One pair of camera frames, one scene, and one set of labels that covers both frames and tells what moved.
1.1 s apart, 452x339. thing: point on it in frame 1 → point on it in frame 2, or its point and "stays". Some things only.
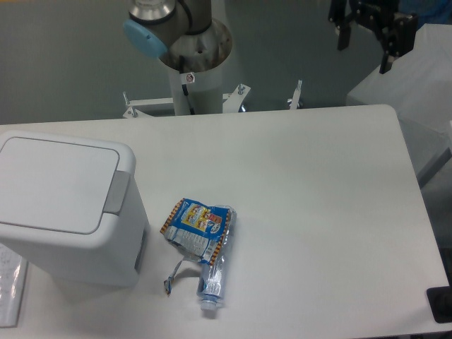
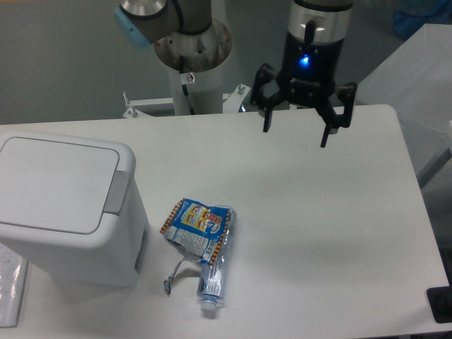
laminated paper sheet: x=13 y=270 stays
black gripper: x=398 y=36 → x=308 y=76
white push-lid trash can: x=75 y=210 stays
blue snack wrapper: x=194 y=229 stays
